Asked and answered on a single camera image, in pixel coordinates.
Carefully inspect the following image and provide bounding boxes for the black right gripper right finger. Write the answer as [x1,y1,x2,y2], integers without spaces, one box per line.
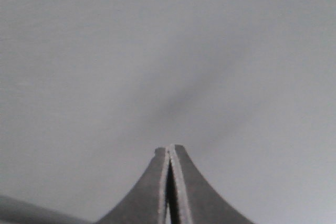
[167,144,252,223]

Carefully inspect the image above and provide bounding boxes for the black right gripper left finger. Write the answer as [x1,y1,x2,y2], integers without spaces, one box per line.
[97,147,170,223]

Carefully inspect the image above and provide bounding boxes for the dark grey fridge door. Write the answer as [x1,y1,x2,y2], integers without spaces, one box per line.
[1,0,335,223]

